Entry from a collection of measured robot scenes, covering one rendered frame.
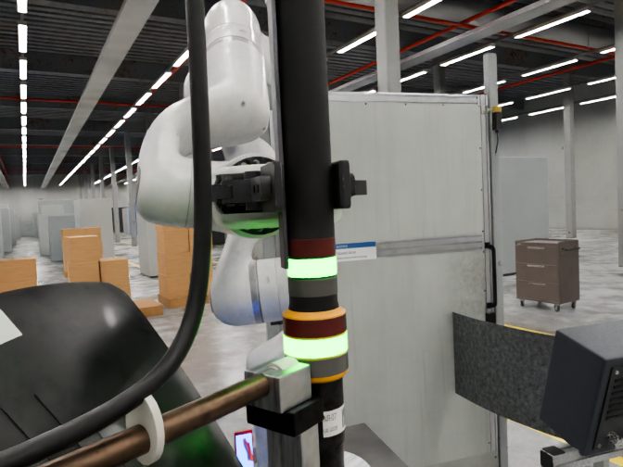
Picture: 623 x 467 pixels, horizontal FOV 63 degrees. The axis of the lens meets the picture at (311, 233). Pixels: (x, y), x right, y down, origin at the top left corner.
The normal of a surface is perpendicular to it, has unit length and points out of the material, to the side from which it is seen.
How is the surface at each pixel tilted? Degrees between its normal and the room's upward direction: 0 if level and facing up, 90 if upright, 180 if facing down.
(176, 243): 90
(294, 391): 90
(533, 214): 90
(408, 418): 90
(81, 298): 42
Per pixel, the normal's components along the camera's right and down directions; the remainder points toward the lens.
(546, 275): -0.84, 0.07
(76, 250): 0.54, 0.02
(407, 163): 0.29, 0.04
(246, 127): 0.40, 0.65
